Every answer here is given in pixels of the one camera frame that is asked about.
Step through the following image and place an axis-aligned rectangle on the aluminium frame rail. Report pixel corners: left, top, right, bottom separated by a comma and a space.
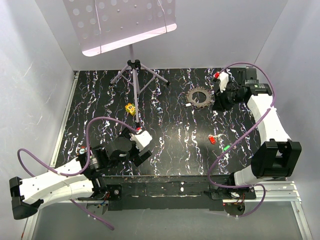
222, 181, 302, 203

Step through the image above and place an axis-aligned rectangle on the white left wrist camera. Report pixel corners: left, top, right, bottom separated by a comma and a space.
130, 129, 153, 152

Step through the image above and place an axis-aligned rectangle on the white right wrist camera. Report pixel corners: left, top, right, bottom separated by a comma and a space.
213, 72, 229, 92

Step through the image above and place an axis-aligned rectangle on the yellow green toy block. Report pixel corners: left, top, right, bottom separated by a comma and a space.
125, 103, 136, 116

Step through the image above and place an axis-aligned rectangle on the red round marker sticker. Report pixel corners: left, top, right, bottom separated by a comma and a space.
77, 146, 88, 155

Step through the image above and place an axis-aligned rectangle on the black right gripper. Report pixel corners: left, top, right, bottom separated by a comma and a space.
211, 84, 245, 113

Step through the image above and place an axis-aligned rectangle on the purple cable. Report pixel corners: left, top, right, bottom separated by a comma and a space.
206, 61, 278, 217
17, 116, 141, 231

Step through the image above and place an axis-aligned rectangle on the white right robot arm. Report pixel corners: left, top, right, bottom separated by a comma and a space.
213, 68, 302, 199

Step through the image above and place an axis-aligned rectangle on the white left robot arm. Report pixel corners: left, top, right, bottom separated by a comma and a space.
9, 128, 153, 220

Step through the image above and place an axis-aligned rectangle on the green tagged key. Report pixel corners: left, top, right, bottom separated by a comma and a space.
223, 145, 237, 152

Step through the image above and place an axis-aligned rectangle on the red tagged key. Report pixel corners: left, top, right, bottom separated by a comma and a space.
208, 134, 216, 145

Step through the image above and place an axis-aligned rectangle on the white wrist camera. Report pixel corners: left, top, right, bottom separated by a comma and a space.
130, 129, 153, 152
213, 72, 229, 92

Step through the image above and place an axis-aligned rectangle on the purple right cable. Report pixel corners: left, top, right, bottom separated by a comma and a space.
206, 61, 278, 217

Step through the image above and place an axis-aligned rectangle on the perforated music stand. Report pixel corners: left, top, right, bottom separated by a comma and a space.
63, 0, 177, 127

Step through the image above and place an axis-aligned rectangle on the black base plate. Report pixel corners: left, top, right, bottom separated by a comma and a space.
77, 174, 258, 212

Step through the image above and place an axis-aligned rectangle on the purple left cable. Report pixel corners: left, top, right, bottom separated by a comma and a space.
17, 116, 141, 231

